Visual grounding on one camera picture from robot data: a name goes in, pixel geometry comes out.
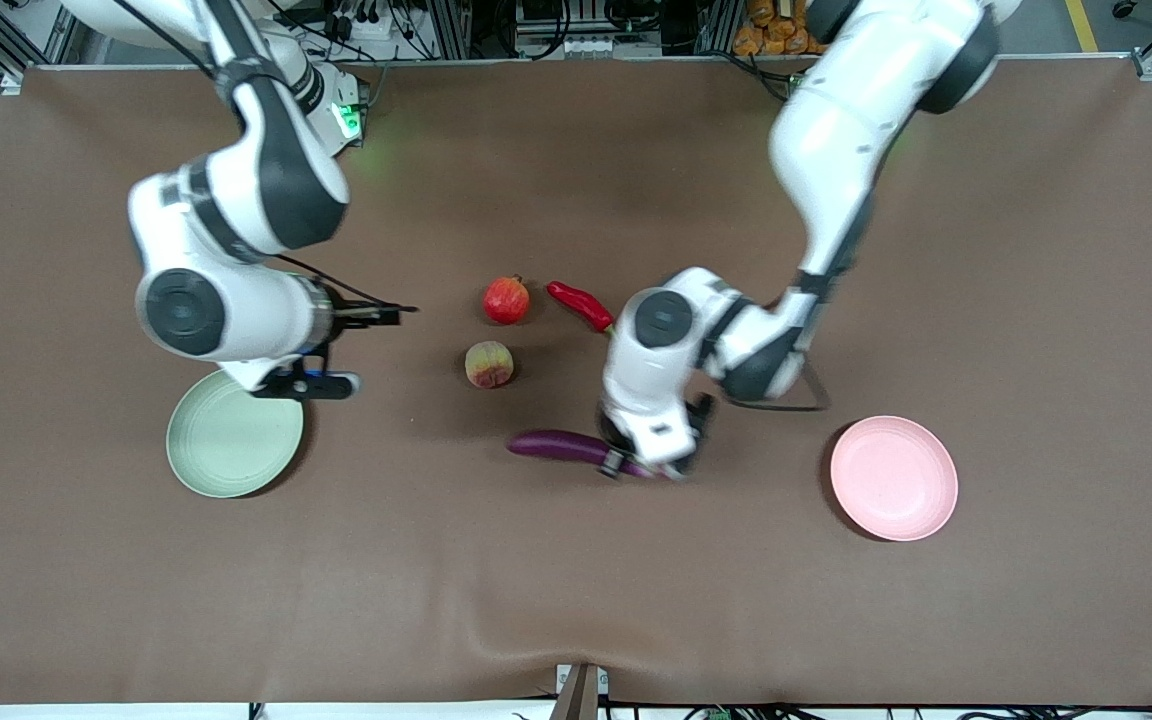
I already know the red chili pepper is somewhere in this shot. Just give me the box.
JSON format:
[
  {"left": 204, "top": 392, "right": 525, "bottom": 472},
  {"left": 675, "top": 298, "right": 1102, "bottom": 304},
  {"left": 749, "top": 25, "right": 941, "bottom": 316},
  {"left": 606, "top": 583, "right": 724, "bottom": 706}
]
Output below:
[{"left": 546, "top": 280, "right": 618, "bottom": 337}]

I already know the red apple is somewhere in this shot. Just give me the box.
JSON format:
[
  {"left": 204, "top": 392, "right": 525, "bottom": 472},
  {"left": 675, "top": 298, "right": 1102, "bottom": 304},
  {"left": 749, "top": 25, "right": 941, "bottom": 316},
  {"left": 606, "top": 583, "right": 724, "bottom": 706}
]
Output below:
[{"left": 483, "top": 276, "right": 532, "bottom": 327}]

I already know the brown table cloth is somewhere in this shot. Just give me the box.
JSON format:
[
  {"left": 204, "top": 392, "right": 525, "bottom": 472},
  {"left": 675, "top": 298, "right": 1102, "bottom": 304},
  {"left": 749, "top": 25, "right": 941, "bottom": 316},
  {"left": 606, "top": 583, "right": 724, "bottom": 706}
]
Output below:
[{"left": 0, "top": 55, "right": 1152, "bottom": 706}]

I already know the white power strip with plugs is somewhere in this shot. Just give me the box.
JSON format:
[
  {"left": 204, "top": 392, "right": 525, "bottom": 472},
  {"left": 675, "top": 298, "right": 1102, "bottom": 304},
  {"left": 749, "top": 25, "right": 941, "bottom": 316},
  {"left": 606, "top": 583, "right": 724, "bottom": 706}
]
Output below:
[{"left": 316, "top": 0, "right": 412, "bottom": 61}]

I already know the purple eggplant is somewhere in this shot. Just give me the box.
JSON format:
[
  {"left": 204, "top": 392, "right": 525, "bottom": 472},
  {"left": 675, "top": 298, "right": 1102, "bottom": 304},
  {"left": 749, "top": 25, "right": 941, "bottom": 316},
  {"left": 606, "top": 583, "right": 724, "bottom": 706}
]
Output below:
[{"left": 507, "top": 429, "right": 659, "bottom": 480}]

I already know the bag of orange items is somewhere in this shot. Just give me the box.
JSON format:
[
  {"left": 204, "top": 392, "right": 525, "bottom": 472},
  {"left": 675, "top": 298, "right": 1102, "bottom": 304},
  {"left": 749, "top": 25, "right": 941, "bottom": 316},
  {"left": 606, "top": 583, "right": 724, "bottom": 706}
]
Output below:
[{"left": 733, "top": 0, "right": 819, "bottom": 57}]

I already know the white terminal block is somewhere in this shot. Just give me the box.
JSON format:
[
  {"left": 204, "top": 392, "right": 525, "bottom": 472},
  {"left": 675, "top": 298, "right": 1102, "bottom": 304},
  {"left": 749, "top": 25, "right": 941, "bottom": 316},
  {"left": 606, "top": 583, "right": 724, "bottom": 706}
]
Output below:
[{"left": 558, "top": 35, "right": 661, "bottom": 59}]

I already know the pale green plate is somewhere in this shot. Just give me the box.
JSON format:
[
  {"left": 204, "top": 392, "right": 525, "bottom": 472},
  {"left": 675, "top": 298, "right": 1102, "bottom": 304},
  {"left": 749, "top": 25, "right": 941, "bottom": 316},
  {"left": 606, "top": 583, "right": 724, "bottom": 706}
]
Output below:
[{"left": 166, "top": 370, "right": 306, "bottom": 499}]

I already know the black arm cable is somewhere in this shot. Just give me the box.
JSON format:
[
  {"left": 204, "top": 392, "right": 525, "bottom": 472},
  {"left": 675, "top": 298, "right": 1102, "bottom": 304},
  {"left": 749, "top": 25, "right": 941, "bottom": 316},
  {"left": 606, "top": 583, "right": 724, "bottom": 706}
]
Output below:
[
  {"left": 271, "top": 253, "right": 412, "bottom": 313},
  {"left": 724, "top": 358, "right": 833, "bottom": 414}
]

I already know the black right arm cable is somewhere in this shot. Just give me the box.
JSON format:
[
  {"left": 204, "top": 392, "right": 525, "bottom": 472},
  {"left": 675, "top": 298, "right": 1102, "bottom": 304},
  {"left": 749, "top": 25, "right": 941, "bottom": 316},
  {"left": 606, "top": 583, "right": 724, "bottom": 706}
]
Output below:
[{"left": 271, "top": 253, "right": 412, "bottom": 313}]

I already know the yellow pink peach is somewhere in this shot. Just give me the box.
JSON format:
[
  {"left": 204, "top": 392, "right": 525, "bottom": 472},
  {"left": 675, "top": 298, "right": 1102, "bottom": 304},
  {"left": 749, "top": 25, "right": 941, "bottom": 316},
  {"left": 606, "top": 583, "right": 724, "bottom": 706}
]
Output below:
[{"left": 464, "top": 341, "right": 515, "bottom": 390}]

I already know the pink plate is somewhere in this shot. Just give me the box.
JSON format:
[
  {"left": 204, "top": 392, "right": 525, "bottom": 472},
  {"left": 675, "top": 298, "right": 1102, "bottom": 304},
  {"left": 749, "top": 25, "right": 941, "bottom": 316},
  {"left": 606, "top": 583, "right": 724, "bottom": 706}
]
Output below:
[{"left": 829, "top": 415, "right": 959, "bottom": 543}]

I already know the metal table edge bracket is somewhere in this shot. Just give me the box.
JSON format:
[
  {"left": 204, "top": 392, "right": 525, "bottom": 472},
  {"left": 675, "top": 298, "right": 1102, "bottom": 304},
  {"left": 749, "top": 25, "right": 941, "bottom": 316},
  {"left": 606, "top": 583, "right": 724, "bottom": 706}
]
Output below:
[{"left": 551, "top": 663, "right": 609, "bottom": 720}]

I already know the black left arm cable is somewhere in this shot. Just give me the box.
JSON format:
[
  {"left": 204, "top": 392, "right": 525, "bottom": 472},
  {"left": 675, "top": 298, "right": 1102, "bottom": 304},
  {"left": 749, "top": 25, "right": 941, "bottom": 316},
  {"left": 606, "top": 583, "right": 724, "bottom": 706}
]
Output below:
[{"left": 724, "top": 358, "right": 833, "bottom": 414}]

